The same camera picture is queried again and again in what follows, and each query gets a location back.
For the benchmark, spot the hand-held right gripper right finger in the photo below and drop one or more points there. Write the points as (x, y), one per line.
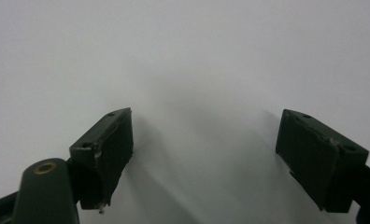
(317, 165)

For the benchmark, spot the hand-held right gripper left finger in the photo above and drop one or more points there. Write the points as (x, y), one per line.
(106, 155)

